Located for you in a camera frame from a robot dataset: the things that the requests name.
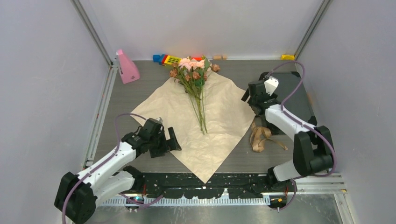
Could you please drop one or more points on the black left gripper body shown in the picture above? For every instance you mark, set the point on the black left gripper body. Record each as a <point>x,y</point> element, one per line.
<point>159,141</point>

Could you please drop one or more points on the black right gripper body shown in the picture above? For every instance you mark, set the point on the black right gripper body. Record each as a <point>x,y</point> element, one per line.
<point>251,103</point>

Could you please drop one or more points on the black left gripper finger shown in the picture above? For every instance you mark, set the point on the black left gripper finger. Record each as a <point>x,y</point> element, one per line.
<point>172,142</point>
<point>159,151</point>

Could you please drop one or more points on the peach wrapping paper sheet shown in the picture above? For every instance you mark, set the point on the peach wrapping paper sheet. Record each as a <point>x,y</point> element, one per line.
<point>203,147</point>

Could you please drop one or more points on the pink and brown rose stem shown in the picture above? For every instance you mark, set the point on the pink and brown rose stem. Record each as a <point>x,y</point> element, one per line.
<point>200,75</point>

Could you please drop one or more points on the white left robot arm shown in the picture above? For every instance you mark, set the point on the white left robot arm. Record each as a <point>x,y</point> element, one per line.
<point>79,194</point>

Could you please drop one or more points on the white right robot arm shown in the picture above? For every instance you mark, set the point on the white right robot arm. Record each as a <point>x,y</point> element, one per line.
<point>313,150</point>

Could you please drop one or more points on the tan ribbon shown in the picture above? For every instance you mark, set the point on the tan ribbon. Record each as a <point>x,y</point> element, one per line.
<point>259,136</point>

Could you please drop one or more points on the dark grey hard case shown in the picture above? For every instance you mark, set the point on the dark grey hard case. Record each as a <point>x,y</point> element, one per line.
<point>294,111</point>

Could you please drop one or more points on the yellow corner block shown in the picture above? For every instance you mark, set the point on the yellow corner block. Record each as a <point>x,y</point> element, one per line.
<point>287,57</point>

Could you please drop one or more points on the pink plastic wedge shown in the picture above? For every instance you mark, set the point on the pink plastic wedge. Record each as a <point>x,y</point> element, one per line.
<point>128,70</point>

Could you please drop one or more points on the blue toy brick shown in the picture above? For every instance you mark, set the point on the blue toy brick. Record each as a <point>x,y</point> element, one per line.
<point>157,58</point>

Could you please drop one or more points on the yellow toy brick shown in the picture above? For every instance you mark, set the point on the yellow toy brick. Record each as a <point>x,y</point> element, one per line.
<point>171,60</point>

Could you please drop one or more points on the red toy brick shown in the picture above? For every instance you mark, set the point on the red toy brick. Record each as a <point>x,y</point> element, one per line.
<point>163,59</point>

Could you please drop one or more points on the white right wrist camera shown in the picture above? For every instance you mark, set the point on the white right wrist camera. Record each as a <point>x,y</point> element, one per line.
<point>271,84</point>

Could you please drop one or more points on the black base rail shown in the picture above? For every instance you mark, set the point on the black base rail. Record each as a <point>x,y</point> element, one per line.
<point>188,185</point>

